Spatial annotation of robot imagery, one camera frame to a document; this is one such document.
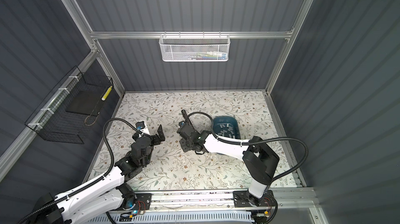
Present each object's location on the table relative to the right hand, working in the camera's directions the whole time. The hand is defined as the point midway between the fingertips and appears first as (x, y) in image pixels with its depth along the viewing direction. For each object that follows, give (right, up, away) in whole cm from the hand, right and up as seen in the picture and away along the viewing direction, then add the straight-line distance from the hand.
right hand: (186, 143), depth 85 cm
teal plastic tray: (+25, +12, +18) cm, 33 cm away
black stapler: (-2, +12, +17) cm, 21 cm away
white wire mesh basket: (+3, +68, +39) cm, 78 cm away
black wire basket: (-54, +14, -21) cm, 60 cm away
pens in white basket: (+13, +51, +8) cm, 53 cm away
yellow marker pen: (-42, +27, -3) cm, 50 cm away
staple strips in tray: (+27, +6, +14) cm, 31 cm away
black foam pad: (-48, +22, -9) cm, 54 cm away
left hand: (-16, +9, -6) cm, 20 cm away
